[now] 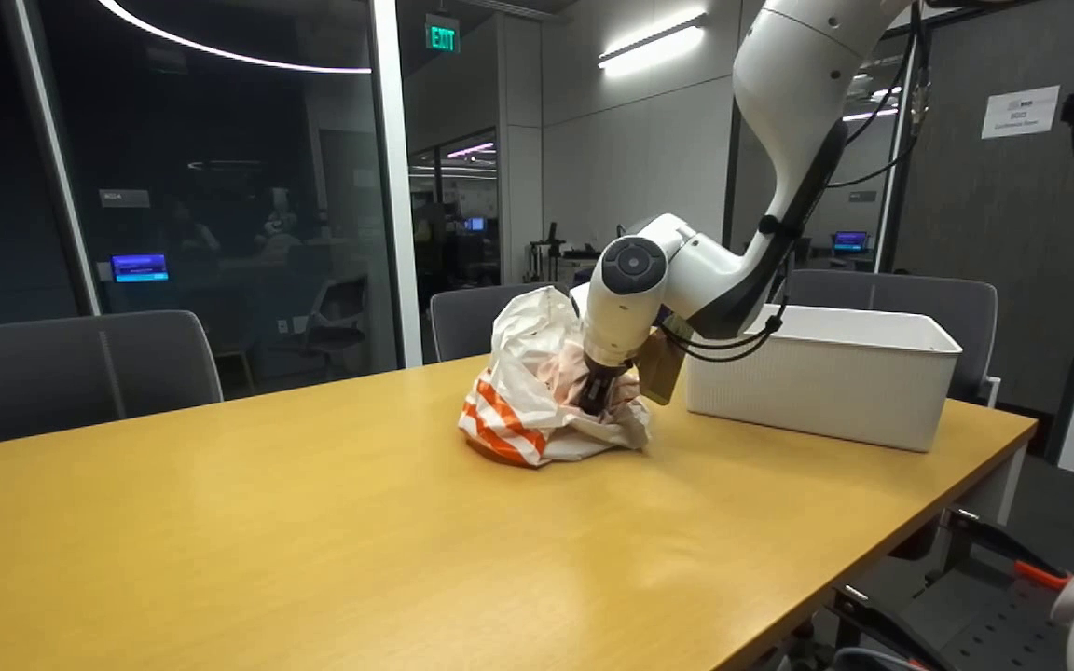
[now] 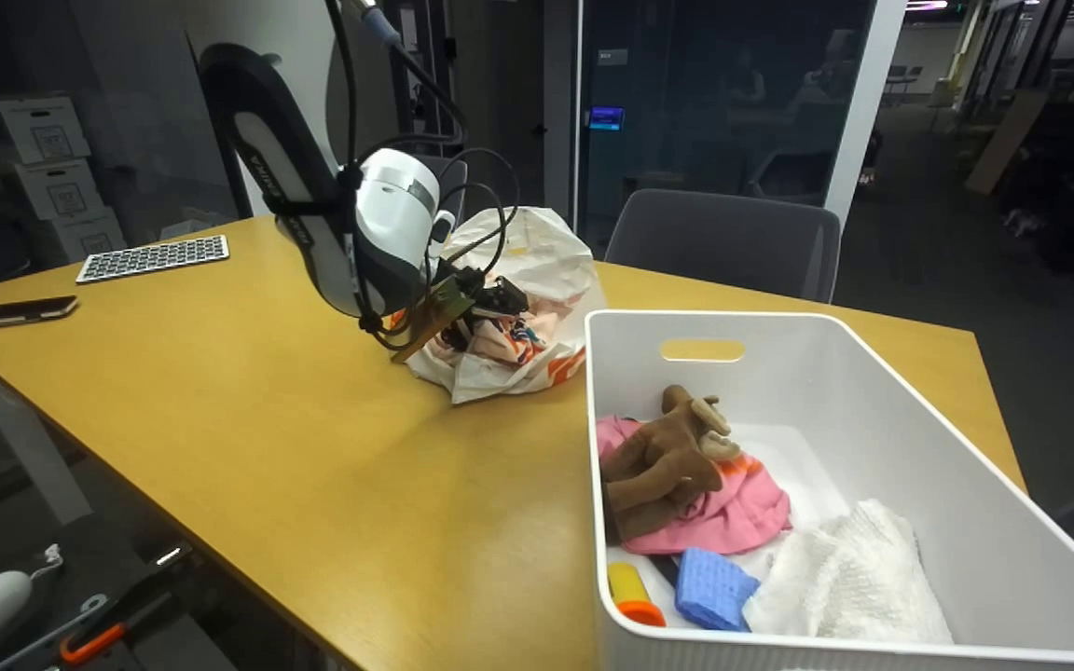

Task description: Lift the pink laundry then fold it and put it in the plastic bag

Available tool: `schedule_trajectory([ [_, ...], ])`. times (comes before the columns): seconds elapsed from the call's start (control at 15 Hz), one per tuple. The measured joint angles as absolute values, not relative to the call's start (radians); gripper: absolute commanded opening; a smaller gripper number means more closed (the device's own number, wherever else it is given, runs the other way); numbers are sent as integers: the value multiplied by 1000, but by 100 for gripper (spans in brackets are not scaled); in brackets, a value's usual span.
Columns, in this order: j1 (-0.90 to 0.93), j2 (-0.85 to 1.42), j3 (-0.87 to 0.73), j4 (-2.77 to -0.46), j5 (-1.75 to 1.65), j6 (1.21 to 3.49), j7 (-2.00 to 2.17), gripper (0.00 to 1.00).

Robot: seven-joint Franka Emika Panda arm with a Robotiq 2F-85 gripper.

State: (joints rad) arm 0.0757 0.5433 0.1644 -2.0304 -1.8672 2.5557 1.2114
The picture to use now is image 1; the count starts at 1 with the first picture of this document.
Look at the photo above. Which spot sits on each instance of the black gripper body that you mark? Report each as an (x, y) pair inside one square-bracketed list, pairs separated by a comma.
[(598, 386)]

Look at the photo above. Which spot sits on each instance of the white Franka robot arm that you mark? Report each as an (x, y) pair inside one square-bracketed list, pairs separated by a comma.
[(800, 76)]

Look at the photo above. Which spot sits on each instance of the white orange plastic bag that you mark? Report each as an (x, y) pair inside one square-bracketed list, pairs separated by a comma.
[(524, 397)]

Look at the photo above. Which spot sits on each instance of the grey office chair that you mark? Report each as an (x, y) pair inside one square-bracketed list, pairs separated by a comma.
[(63, 375), (463, 322), (932, 299)]

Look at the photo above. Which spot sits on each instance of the white plastic storage bin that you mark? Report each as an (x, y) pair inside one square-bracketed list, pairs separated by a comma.
[(835, 386)]

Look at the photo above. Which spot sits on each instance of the long ceiling light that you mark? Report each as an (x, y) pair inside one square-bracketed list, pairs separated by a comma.
[(654, 42)]

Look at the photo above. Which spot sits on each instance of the green exit sign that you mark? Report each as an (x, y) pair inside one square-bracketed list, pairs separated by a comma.
[(441, 37)]

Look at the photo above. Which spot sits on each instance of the glowing blue screen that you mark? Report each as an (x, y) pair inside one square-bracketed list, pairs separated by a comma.
[(139, 269)]

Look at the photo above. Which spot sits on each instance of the wrist mounted camera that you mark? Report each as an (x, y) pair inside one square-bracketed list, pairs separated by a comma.
[(662, 367)]

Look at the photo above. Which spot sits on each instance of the white wall notice sign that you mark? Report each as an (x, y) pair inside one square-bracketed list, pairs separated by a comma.
[(1018, 115)]

